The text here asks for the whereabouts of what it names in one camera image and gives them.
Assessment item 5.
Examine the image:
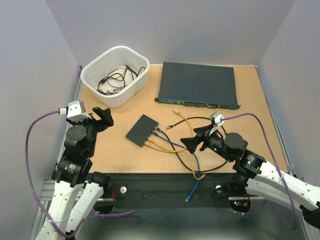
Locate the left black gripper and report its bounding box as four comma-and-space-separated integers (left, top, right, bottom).
68, 105, 114, 156

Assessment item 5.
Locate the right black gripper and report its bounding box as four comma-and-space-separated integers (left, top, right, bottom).
180, 122, 234, 163

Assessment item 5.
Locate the yellow ethernet cable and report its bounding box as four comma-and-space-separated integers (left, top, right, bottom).
144, 108, 207, 181

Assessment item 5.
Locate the black ethernet cable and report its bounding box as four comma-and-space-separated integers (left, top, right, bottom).
154, 116, 232, 174

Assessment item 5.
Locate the small black network switch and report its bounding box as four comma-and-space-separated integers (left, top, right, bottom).
125, 114, 159, 148

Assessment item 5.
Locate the blue ethernet cable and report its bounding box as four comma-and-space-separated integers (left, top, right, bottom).
152, 131, 201, 203

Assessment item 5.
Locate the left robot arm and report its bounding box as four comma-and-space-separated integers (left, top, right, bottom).
36, 107, 114, 240

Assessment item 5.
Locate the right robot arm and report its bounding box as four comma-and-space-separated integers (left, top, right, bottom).
180, 125, 320, 228

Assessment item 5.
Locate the white plastic bin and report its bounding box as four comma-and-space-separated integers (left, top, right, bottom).
80, 45, 150, 108

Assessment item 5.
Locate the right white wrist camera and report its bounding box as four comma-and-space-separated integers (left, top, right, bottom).
209, 111, 225, 135

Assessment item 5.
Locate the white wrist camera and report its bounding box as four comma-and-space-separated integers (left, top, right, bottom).
209, 111, 225, 135
58, 100, 92, 122

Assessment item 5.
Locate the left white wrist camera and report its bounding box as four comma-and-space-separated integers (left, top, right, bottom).
58, 100, 92, 122

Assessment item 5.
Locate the black cable in bin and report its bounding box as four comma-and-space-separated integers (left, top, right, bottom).
96, 65, 146, 96

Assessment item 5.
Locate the large teal network switch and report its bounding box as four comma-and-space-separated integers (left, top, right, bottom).
155, 62, 240, 110

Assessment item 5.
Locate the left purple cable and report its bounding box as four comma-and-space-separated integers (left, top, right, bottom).
25, 109, 137, 238

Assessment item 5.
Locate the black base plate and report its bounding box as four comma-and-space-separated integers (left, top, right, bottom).
81, 171, 261, 210

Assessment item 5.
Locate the aluminium rail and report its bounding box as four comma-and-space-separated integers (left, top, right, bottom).
39, 177, 311, 201

